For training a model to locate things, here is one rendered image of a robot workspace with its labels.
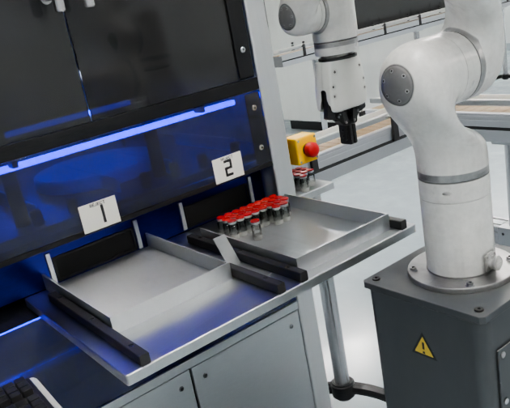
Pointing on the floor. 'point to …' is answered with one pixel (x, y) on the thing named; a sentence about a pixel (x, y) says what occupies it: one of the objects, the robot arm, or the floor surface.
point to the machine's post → (282, 180)
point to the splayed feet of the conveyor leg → (343, 393)
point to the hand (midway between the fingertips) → (347, 133)
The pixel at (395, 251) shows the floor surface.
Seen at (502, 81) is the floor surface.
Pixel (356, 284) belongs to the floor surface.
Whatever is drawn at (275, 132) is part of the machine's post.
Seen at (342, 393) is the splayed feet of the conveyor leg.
